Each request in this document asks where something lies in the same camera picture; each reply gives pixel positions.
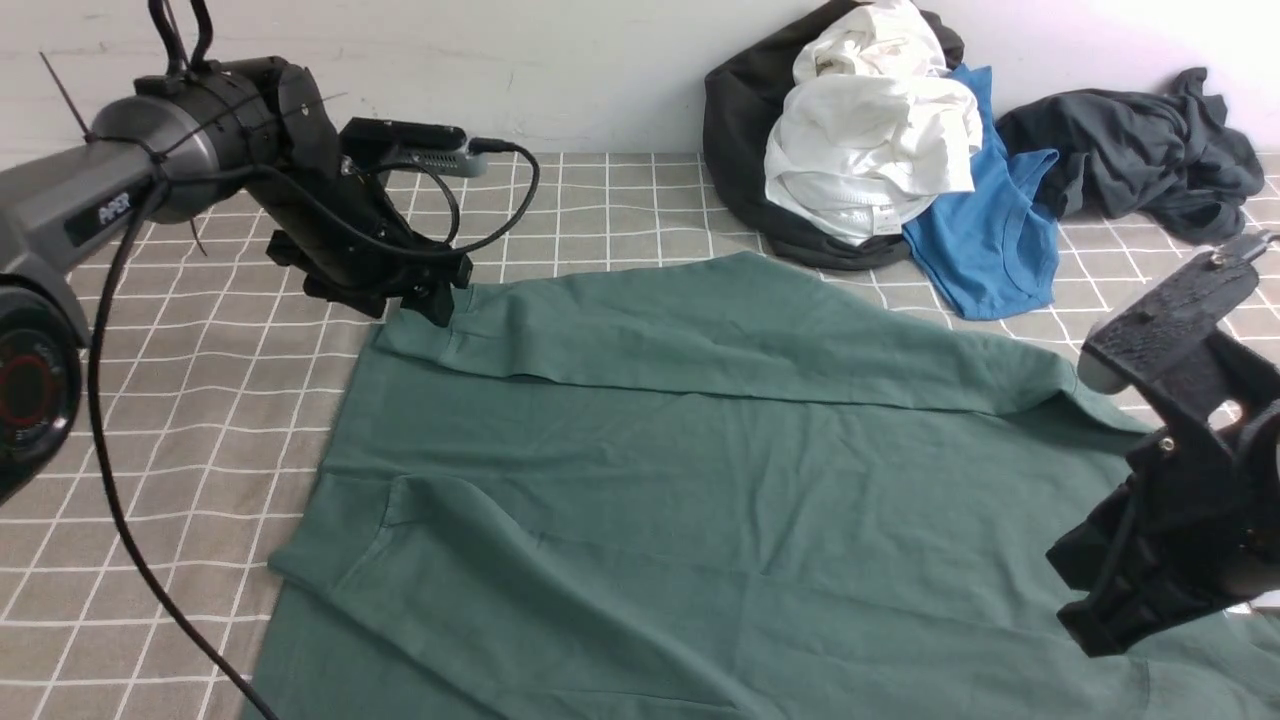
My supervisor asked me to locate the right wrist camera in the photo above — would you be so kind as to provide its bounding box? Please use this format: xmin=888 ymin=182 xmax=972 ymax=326
xmin=1076 ymin=232 xmax=1277 ymax=395

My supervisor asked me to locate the blue garment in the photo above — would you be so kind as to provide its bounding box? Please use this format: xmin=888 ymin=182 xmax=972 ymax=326
xmin=905 ymin=65 xmax=1059 ymax=322

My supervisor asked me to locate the dark grey crumpled garment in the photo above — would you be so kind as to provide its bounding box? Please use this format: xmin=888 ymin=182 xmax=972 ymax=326
xmin=996 ymin=67 xmax=1265 ymax=245

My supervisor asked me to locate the black camera cable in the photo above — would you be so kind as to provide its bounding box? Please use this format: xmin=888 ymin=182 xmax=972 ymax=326
xmin=88 ymin=138 xmax=541 ymax=720

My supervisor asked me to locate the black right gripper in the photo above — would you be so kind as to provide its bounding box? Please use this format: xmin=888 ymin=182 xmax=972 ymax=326
xmin=1046 ymin=331 xmax=1277 ymax=659

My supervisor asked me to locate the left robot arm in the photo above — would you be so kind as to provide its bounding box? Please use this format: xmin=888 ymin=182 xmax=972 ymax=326
xmin=1 ymin=56 xmax=472 ymax=497

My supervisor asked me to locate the green long-sleeve top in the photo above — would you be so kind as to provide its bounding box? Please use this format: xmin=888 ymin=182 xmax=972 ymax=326
xmin=253 ymin=252 xmax=1277 ymax=719

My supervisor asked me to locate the black garment under white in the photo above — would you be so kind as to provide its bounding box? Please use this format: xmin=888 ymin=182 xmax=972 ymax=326
xmin=703 ymin=1 xmax=966 ymax=272

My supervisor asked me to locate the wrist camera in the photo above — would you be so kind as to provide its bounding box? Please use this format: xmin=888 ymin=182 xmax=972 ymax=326
xmin=1076 ymin=232 xmax=1277 ymax=395
xmin=338 ymin=117 xmax=488 ymax=179

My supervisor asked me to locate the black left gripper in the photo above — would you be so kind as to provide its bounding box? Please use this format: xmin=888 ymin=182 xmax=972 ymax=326
xmin=250 ymin=151 xmax=474 ymax=328

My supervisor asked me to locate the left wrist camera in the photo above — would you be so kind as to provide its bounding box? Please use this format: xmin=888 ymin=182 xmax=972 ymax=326
xmin=338 ymin=117 xmax=488 ymax=179

